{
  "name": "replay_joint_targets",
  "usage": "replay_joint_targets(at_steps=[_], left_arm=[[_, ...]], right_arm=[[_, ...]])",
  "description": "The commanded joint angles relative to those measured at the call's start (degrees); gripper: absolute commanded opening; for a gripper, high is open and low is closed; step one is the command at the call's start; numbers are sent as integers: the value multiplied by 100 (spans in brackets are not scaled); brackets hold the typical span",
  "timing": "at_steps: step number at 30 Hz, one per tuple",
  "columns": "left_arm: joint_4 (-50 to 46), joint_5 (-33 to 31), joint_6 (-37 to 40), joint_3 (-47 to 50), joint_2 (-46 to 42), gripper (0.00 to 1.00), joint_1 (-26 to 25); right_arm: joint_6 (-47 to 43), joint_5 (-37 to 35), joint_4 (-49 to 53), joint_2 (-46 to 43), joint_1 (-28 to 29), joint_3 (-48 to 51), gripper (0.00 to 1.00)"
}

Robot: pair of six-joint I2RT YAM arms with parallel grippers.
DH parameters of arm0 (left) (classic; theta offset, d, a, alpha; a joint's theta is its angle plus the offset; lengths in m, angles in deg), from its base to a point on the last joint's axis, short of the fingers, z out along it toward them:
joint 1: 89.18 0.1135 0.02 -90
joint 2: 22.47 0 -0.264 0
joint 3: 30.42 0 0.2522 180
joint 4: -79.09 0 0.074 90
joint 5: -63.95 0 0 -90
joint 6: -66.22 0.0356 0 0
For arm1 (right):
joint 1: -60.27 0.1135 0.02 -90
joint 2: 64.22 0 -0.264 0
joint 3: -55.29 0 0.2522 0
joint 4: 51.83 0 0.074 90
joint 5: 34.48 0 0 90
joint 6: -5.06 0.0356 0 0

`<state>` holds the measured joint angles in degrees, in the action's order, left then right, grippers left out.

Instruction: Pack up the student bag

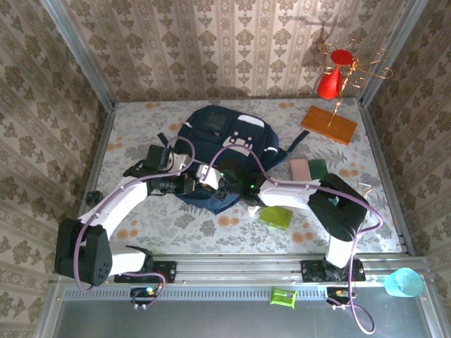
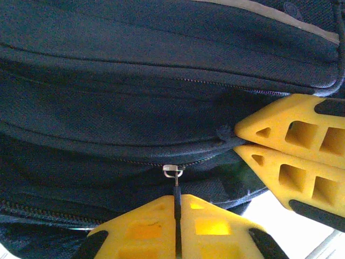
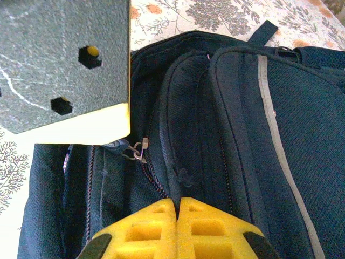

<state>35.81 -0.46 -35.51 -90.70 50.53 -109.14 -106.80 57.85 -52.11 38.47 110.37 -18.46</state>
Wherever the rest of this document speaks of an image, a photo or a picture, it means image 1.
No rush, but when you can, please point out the navy blue backpack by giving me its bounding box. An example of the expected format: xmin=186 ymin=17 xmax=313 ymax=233
xmin=156 ymin=104 xmax=311 ymax=215

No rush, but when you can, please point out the lime green box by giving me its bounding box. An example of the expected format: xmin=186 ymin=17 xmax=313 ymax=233
xmin=259 ymin=206 xmax=293 ymax=232

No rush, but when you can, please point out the pink case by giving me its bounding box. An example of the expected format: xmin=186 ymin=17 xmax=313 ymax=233
xmin=289 ymin=158 xmax=313 ymax=182

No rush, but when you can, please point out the dark green case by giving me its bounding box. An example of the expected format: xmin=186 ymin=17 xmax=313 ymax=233
xmin=307 ymin=158 xmax=330 ymax=181

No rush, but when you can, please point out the black knob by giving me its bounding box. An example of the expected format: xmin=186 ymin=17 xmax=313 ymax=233
xmin=86 ymin=189 xmax=104 ymax=207

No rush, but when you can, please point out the orange wooden base block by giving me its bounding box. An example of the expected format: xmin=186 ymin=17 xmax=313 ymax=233
xmin=300 ymin=105 xmax=359 ymax=146

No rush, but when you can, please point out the left connector board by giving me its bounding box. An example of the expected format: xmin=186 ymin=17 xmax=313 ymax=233
xmin=129 ymin=286 xmax=160 ymax=306

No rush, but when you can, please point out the connector board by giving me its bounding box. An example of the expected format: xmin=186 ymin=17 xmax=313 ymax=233
xmin=326 ymin=286 xmax=357 ymax=306
xmin=129 ymin=286 xmax=160 ymax=306

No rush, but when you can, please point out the lime green clip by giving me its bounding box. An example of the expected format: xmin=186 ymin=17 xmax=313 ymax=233
xmin=269 ymin=287 xmax=299 ymax=311

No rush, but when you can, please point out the grey metal shelf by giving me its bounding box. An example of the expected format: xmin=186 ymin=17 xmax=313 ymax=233
xmin=33 ymin=281 xmax=447 ymax=338

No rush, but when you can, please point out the red cone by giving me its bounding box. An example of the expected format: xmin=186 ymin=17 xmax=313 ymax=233
xmin=316 ymin=65 xmax=343 ymax=101

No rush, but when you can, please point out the right connector board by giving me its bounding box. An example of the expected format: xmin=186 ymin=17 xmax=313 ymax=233
xmin=326 ymin=286 xmax=357 ymax=306

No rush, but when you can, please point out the red disc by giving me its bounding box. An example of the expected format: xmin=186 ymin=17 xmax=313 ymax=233
xmin=330 ymin=49 xmax=354 ymax=67

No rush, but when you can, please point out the cyan cup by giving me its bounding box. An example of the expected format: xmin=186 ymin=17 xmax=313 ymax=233
xmin=383 ymin=267 xmax=424 ymax=299

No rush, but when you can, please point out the aluminium side rail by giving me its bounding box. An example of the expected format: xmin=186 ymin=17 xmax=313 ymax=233
xmin=65 ymin=105 xmax=116 ymax=260
xmin=358 ymin=100 xmax=416 ymax=256

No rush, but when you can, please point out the aluminium mounting rail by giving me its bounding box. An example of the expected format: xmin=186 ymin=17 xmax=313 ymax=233
xmin=51 ymin=253 xmax=431 ymax=283

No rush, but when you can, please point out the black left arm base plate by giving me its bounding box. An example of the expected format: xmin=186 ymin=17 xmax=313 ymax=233
xmin=113 ymin=259 xmax=178 ymax=284

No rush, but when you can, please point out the slotted grey cable duct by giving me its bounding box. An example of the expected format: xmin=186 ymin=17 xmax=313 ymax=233
xmin=61 ymin=285 xmax=357 ymax=301

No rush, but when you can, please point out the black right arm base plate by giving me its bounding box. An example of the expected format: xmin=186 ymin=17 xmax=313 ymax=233
xmin=300 ymin=258 xmax=366 ymax=283

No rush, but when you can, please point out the gold wire stand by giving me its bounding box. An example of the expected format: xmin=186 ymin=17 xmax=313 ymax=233
xmin=318 ymin=37 xmax=395 ymax=127

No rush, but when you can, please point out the aluminium frame post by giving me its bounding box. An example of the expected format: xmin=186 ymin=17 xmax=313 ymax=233
xmin=358 ymin=0 xmax=429 ymax=106
xmin=39 ymin=0 xmax=116 ymax=111

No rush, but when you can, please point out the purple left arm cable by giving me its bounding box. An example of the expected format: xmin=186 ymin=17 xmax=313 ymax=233
xmin=73 ymin=136 xmax=197 ymax=311

